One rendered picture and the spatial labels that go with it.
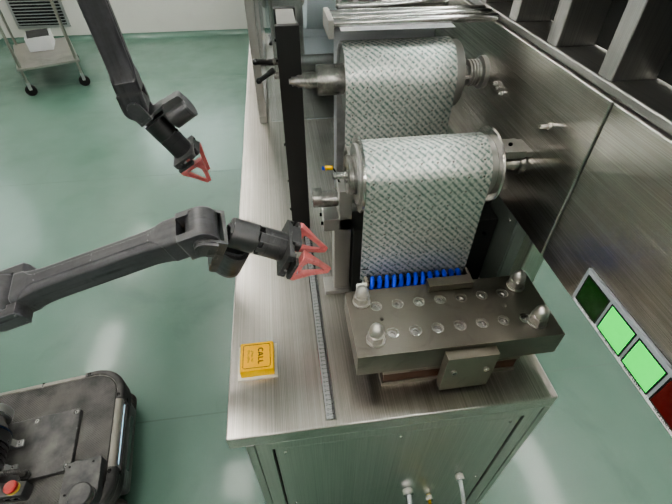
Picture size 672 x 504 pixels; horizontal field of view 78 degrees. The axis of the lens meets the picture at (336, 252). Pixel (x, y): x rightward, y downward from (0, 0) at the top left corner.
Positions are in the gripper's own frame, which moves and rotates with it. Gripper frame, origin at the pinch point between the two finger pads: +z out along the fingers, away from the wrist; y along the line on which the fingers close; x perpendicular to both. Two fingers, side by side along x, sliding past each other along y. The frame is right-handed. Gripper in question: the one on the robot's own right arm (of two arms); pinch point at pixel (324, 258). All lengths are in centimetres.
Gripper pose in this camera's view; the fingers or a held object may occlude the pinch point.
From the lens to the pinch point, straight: 84.6
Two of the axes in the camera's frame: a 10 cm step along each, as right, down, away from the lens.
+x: 4.6, -6.7, -5.8
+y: 1.2, 6.9, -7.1
